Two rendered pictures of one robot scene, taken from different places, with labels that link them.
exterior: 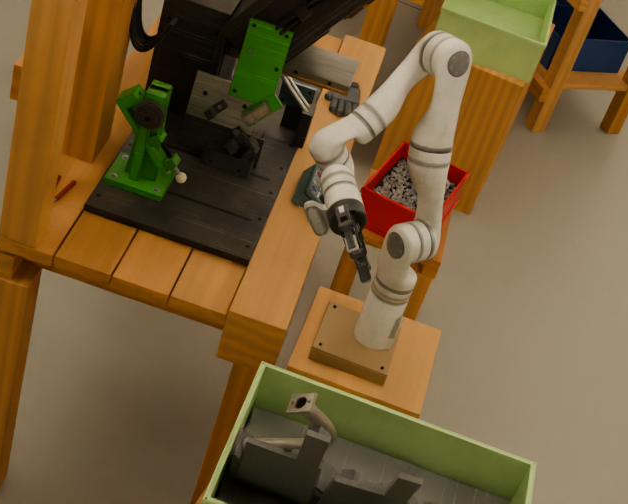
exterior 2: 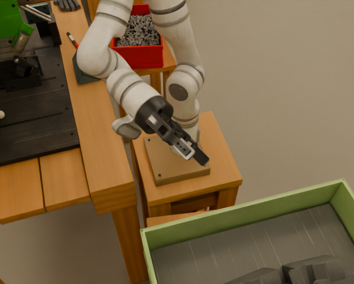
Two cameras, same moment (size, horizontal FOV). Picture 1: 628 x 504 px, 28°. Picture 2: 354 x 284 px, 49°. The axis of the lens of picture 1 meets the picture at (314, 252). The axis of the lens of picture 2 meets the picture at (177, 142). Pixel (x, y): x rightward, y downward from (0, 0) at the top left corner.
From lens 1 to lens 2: 1.72 m
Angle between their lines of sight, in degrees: 20
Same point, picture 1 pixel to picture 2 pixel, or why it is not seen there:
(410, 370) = (216, 150)
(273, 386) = (156, 236)
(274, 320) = (122, 179)
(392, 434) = (247, 214)
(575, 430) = (250, 91)
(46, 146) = not seen: outside the picture
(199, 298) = (65, 194)
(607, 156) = not seen: outside the picture
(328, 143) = (94, 56)
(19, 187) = not seen: outside the picture
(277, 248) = (90, 122)
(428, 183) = (181, 36)
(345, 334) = (168, 156)
